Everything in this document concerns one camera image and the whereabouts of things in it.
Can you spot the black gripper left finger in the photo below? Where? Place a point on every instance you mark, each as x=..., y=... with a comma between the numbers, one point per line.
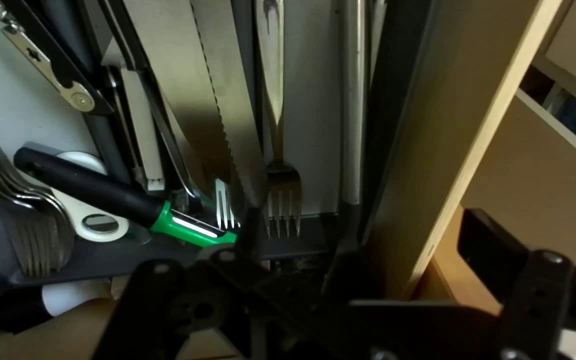
x=166, y=302

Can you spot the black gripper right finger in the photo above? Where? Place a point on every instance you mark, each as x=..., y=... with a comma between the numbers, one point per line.
x=537, y=290

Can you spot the open wooden drawer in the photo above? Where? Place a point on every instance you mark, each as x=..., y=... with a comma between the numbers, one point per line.
x=473, y=139

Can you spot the green black peeler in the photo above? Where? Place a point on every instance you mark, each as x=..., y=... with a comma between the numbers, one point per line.
x=118, y=198

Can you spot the metal fork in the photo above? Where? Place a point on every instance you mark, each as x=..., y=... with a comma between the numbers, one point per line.
x=285, y=184

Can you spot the serrated bread knife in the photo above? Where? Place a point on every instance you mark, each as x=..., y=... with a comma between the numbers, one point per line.
x=194, y=56

